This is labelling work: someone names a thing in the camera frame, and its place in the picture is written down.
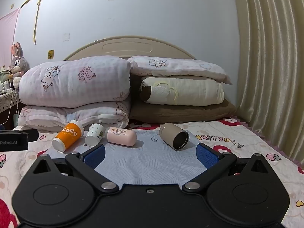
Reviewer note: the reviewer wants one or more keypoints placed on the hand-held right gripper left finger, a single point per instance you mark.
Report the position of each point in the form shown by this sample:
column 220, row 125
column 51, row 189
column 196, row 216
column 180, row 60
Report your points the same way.
column 95, row 157

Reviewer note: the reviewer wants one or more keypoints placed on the beige bed headboard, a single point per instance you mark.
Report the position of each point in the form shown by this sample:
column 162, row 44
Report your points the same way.
column 129, row 46

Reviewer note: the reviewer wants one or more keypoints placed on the pink wall cloth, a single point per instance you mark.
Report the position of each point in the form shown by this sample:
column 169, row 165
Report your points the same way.
column 8, row 35

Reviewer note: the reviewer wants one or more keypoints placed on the brown pillow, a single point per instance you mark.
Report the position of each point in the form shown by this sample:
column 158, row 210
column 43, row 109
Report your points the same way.
column 180, row 114

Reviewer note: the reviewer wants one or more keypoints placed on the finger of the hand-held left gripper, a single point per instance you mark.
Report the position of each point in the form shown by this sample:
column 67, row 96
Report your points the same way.
column 32, row 134

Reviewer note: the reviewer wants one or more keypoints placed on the grey rabbit plush toy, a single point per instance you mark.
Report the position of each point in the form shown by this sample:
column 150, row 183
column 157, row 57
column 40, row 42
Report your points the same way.
column 18, row 63

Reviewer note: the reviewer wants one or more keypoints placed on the pink checked folded quilt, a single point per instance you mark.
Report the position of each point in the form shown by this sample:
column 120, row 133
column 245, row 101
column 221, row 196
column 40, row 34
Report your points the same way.
column 47, row 117
column 76, row 83

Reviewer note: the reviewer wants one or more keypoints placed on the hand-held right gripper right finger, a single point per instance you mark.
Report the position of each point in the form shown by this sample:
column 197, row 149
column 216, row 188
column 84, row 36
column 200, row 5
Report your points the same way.
column 207, row 157

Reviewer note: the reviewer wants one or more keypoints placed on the cluttered bedside table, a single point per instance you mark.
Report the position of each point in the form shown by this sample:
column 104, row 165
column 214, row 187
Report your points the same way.
column 6, row 99

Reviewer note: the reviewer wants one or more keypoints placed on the pale blue patterned mat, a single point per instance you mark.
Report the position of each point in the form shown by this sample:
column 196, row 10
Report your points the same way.
column 147, row 161

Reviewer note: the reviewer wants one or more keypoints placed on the orange paper cup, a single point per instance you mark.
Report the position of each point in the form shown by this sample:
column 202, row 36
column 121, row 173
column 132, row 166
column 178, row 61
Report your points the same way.
column 68, row 135

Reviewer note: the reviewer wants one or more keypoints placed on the cream folded quilt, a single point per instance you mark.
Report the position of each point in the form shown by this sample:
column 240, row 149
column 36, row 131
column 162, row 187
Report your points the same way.
column 190, row 91

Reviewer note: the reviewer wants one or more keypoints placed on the white printed paper cup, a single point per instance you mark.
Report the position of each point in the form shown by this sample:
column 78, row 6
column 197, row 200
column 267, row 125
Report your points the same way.
column 95, row 135

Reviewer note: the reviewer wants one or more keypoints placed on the pink cylindrical bottle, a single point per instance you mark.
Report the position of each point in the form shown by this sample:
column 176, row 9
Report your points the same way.
column 121, row 136

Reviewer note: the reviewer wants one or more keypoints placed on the pink printed pillow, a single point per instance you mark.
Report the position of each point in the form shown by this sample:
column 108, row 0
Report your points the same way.
column 180, row 67

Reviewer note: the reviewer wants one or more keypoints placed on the yellow wall tape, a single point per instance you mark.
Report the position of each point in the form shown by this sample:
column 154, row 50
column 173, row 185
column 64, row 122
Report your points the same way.
column 36, row 19

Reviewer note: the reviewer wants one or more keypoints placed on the yellow wall hook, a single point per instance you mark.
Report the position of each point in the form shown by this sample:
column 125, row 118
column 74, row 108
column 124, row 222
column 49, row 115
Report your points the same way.
column 51, row 54

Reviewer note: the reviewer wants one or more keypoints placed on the beige metal tumbler cup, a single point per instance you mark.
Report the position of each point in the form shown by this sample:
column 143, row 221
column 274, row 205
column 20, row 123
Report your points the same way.
column 171, row 135

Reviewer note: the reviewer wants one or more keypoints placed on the cream pleated curtain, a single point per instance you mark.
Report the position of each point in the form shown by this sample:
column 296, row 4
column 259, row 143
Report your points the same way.
column 270, row 64

